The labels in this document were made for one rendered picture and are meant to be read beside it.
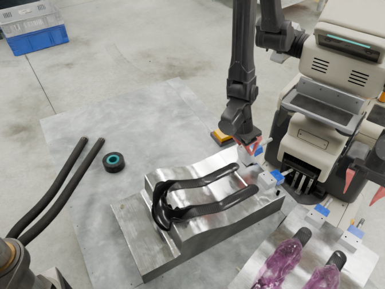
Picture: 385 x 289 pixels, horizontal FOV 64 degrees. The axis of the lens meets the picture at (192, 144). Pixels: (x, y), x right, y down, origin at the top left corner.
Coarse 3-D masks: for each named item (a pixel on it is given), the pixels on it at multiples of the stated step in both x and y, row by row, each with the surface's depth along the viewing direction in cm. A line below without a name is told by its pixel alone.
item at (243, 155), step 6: (270, 138) 107; (252, 144) 106; (258, 144) 105; (264, 144) 107; (240, 150) 104; (258, 150) 104; (240, 156) 106; (246, 156) 102; (252, 156) 104; (246, 162) 104; (252, 162) 106
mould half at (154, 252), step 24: (168, 168) 101; (192, 168) 106; (216, 168) 106; (240, 168) 105; (144, 192) 101; (192, 192) 96; (216, 192) 99; (264, 192) 98; (120, 216) 95; (144, 216) 95; (216, 216) 91; (240, 216) 93; (264, 216) 100; (144, 240) 90; (168, 240) 90; (192, 240) 84; (216, 240) 93; (144, 264) 85; (168, 264) 87
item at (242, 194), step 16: (208, 176) 104; (224, 176) 103; (160, 192) 95; (240, 192) 99; (256, 192) 98; (160, 208) 96; (176, 208) 87; (192, 208) 90; (208, 208) 93; (224, 208) 95; (160, 224) 90
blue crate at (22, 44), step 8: (32, 32) 324; (40, 32) 329; (48, 32) 334; (56, 32) 338; (64, 32) 343; (8, 40) 318; (16, 40) 320; (24, 40) 325; (32, 40) 329; (40, 40) 334; (48, 40) 339; (56, 40) 344; (64, 40) 348; (16, 48) 325; (24, 48) 330; (32, 48) 333; (40, 48) 339
